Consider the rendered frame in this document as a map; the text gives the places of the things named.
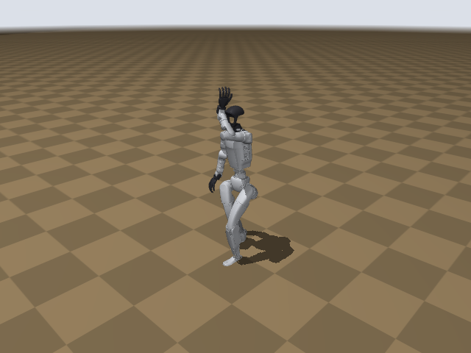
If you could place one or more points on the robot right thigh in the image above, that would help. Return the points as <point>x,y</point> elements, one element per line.
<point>226,197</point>

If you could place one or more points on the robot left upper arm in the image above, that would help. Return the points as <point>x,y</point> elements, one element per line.
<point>246,137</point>

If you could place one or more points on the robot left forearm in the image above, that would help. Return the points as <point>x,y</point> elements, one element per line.
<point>225,125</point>

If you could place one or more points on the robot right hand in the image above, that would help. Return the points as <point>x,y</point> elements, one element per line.
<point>213,182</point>

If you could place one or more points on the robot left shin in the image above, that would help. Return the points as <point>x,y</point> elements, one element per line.
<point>234,239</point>

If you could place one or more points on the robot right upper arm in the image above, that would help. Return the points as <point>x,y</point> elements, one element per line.
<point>223,152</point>

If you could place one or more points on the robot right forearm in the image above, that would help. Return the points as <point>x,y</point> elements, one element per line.
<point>220,165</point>

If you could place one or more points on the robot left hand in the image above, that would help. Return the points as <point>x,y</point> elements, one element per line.
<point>223,99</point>

